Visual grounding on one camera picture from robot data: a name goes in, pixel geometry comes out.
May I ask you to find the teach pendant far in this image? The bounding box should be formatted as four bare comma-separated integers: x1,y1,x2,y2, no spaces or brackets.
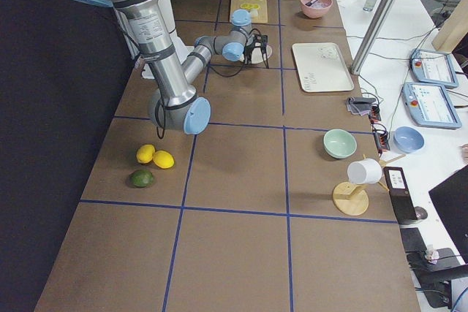
409,49,458,89

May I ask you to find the teach pendant near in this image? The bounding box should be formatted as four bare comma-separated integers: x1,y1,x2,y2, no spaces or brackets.
402,83,462,129

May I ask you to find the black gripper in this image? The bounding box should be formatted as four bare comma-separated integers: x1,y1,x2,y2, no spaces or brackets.
244,33,269,68

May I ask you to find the aluminium frame post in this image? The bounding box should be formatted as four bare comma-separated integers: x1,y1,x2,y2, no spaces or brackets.
350,0,395,75

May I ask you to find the teach pendant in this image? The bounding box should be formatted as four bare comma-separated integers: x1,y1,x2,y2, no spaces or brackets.
409,49,458,89
402,83,462,129

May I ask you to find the blue bowl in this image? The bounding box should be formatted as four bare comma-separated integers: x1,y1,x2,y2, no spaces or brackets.
393,126,425,153

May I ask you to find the green lime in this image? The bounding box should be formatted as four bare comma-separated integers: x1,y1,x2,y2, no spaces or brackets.
129,170,154,188

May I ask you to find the red black electronics board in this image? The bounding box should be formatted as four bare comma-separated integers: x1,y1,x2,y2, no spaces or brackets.
369,104,390,156

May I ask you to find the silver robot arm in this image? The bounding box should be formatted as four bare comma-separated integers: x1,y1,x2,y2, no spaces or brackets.
182,9,271,84
75,0,211,134

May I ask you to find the yellow lemon lower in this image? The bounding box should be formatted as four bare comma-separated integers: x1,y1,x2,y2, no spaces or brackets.
152,150,175,169

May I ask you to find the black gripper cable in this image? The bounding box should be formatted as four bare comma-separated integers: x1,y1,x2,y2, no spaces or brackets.
206,59,249,78

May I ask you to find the bamboo cutting board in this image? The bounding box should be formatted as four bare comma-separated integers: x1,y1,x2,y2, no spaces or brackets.
229,0,268,23

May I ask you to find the cream round plate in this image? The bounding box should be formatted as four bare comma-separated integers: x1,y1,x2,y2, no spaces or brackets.
249,45,273,66

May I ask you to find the yellow lemon upper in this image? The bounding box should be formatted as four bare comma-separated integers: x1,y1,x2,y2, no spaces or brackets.
136,144,156,164

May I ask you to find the white mug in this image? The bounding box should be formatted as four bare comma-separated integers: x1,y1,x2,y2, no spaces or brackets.
347,159,382,184

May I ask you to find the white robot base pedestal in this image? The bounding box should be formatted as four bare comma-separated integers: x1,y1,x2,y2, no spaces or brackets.
159,0,194,64

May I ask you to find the yellow lemon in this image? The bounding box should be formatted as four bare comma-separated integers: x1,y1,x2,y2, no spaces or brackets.
136,144,156,164
152,150,175,169

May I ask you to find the black box device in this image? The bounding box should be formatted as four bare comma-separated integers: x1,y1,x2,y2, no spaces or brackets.
383,166,418,225

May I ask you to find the white bear tray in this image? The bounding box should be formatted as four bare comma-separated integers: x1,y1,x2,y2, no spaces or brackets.
292,42,354,93

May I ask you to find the grey folded cloth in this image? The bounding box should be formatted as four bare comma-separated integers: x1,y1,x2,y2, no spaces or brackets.
346,96,377,116

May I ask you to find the wooden mug stand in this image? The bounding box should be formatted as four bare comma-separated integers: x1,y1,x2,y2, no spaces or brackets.
332,155,404,216

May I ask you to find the pink bowl with ice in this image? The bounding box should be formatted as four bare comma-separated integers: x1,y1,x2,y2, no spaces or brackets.
300,0,334,19

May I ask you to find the mint green bowl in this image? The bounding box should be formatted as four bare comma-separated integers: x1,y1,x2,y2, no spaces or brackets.
323,129,358,159

